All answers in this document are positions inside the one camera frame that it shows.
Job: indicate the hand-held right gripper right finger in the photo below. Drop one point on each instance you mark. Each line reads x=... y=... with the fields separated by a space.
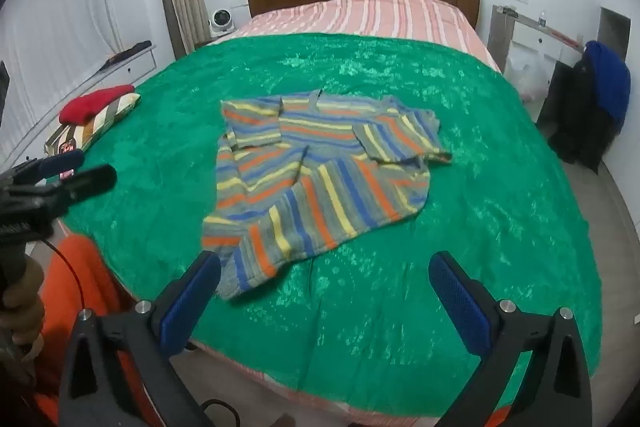
x=462 y=302

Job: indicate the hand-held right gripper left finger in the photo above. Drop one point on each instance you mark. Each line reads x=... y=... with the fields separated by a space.
x=187 y=302

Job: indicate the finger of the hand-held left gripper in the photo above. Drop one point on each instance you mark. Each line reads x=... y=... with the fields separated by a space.
x=90 y=179
x=65 y=160

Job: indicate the striped knit sweater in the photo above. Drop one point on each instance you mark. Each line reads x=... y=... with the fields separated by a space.
x=310 y=187

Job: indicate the person's left hand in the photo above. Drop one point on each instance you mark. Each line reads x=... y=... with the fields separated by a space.
x=25 y=304

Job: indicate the striped pillow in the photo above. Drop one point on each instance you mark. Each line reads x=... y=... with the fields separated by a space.
x=107 y=117

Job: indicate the red knit cloth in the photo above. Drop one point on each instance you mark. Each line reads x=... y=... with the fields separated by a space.
x=92 y=104

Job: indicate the person's orange clothing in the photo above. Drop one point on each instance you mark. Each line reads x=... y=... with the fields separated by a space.
x=95 y=277

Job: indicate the green patterned blanket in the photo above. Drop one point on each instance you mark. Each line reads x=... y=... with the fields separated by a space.
x=450 y=207

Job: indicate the white wardrobe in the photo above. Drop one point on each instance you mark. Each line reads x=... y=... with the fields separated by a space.
x=65 y=7

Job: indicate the clear plastic bag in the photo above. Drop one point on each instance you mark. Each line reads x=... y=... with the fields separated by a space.
x=527 y=77

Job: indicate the blue jacket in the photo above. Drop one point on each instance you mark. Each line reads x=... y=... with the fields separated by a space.
x=610 y=82

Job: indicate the white bedside cabinet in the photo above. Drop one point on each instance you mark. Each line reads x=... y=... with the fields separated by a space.
x=537 y=39

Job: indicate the white security camera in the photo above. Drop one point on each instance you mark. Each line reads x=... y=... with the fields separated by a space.
x=220 y=19

